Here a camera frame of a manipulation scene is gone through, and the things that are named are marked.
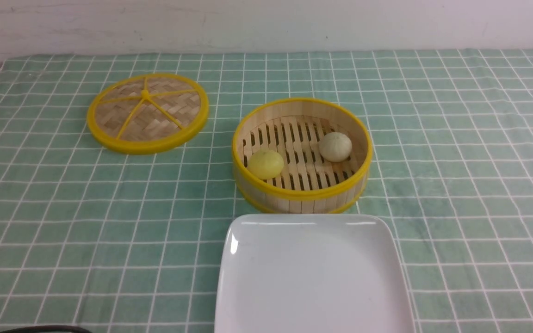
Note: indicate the yellow-rimmed bamboo steamer basket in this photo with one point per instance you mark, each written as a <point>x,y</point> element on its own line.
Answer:
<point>308,182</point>

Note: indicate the beige steamed bun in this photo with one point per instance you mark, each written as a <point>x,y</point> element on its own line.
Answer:
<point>335,147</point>

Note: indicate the green checkered tablecloth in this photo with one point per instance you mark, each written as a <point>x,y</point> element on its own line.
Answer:
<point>118,243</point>

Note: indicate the yellow-rimmed bamboo steamer lid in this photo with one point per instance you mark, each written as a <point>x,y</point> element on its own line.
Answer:
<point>148,114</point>

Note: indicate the yellow steamed bun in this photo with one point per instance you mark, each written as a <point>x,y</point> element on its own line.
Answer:
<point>265,164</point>

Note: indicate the white square plate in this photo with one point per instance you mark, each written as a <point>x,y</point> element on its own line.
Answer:
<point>311,273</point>

